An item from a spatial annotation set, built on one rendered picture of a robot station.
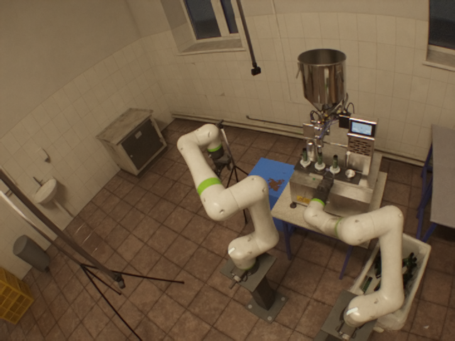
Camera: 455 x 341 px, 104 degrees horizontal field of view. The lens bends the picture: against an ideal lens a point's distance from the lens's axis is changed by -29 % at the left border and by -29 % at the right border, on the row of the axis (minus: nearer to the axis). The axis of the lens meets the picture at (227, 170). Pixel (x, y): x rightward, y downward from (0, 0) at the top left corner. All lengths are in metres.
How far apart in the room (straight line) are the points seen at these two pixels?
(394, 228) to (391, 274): 0.22
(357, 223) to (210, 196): 0.60
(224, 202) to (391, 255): 0.74
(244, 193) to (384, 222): 0.58
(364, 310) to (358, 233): 0.38
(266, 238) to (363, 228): 0.53
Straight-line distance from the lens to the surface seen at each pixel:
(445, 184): 2.37
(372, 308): 1.21
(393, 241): 1.10
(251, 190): 1.02
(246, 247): 1.33
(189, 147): 1.25
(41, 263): 4.26
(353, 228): 1.00
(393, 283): 1.20
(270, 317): 2.36
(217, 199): 1.01
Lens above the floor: 2.31
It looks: 42 degrees down
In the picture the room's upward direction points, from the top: 20 degrees counter-clockwise
